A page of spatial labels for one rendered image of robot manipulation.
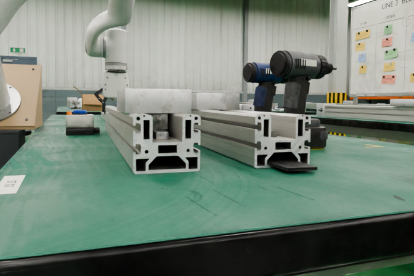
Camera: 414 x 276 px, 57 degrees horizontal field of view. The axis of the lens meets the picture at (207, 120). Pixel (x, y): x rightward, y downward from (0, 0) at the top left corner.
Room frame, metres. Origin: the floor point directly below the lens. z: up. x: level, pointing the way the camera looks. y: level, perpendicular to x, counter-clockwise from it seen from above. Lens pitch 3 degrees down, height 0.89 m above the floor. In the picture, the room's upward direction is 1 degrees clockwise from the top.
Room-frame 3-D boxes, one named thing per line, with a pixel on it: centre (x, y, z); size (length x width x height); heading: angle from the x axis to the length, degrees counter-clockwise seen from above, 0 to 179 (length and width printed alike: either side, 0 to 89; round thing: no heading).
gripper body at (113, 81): (1.51, 0.36, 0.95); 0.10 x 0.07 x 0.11; 107
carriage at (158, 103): (0.70, 0.10, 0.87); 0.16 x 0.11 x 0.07; 18
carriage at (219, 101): (1.00, 0.00, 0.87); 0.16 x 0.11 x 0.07; 18
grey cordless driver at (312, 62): (0.90, -0.23, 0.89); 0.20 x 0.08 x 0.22; 124
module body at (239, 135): (1.00, 0.00, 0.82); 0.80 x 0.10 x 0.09; 18
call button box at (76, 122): (1.17, 0.38, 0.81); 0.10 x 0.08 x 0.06; 108
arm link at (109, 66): (1.51, 0.35, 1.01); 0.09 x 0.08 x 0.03; 107
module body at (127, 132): (0.94, 0.18, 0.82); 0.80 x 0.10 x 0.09; 18
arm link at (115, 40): (1.51, 0.36, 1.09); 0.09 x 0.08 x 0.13; 111
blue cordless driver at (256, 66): (1.15, -0.20, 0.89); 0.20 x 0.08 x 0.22; 117
